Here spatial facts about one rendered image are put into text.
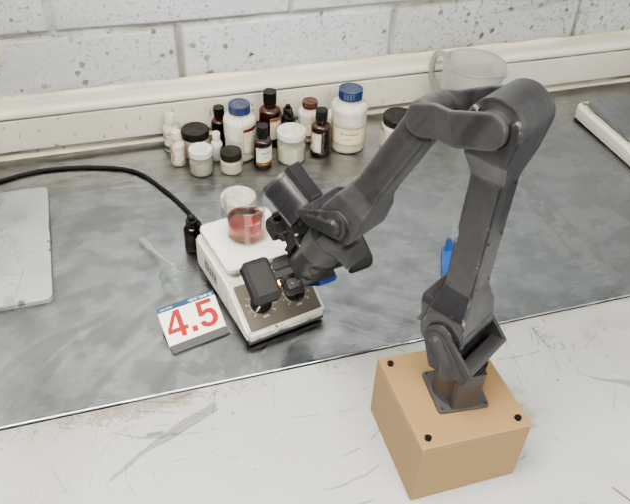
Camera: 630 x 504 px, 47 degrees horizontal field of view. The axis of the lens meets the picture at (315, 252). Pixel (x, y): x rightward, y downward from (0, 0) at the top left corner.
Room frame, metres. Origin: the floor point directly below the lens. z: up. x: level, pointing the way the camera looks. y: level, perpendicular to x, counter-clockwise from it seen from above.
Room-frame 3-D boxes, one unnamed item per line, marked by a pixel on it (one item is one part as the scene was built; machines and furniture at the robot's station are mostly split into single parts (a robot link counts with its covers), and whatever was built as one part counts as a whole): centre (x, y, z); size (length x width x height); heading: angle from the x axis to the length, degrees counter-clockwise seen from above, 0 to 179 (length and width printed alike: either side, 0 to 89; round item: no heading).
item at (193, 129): (1.20, 0.25, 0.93); 0.05 x 0.05 x 0.06
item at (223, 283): (0.82, 0.09, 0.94); 0.22 x 0.13 x 0.08; 31
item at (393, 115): (1.26, -0.16, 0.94); 0.07 x 0.07 x 0.07
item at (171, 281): (0.83, 0.22, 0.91); 0.06 x 0.06 x 0.02
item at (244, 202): (0.85, 0.11, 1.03); 0.07 x 0.06 x 0.08; 117
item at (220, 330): (0.73, 0.18, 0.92); 0.09 x 0.06 x 0.04; 122
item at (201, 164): (1.14, 0.23, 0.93); 0.05 x 0.05 x 0.05
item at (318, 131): (1.23, 0.00, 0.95); 0.04 x 0.04 x 0.10
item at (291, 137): (1.20, 0.06, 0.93); 0.06 x 0.06 x 0.07
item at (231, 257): (0.85, 0.10, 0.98); 0.12 x 0.12 x 0.01; 31
